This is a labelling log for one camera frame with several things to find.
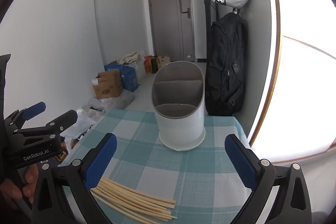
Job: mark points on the brown cardboard box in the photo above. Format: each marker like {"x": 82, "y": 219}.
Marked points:
{"x": 107, "y": 85}

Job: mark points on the teal checkered tablecloth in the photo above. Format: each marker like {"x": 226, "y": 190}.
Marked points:
{"x": 157, "y": 169}

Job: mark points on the black coat rack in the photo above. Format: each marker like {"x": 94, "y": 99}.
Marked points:
{"x": 207, "y": 8}

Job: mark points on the tall blue box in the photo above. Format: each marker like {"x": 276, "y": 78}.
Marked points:
{"x": 129, "y": 78}

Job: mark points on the flat blue box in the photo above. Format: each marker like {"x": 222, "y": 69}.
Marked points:
{"x": 113, "y": 66}

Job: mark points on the dark paper bag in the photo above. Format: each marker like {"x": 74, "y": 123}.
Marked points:
{"x": 155, "y": 64}

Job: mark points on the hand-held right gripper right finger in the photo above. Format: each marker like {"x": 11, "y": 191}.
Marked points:
{"x": 241, "y": 161}

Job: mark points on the white grey utensil holder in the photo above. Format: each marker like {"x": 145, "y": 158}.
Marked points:
{"x": 181, "y": 129}

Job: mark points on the beige canvas tote bag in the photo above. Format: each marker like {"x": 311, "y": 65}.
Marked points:
{"x": 131, "y": 57}

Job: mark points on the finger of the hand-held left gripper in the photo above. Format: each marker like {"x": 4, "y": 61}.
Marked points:
{"x": 34, "y": 109}
{"x": 67, "y": 118}

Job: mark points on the black backpack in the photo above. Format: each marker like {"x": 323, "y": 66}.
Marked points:
{"x": 225, "y": 69}

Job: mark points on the pile of wooden chopsticks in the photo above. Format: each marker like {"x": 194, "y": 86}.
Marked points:
{"x": 131, "y": 197}

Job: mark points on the grey door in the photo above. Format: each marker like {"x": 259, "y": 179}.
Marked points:
{"x": 168, "y": 16}

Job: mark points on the person's left hand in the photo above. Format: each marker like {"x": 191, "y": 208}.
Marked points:
{"x": 31, "y": 179}

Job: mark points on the wooden window frame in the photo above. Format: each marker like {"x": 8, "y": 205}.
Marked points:
{"x": 274, "y": 29}

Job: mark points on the crumpled white plastic bag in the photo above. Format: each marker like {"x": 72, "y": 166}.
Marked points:
{"x": 82, "y": 125}

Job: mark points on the beige plastic bag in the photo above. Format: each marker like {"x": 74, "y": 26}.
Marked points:
{"x": 164, "y": 60}

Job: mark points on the clear plastic bags heap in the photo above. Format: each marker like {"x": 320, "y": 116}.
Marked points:
{"x": 115, "y": 103}

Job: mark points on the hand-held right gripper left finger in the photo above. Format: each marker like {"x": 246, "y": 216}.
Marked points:
{"x": 101, "y": 161}

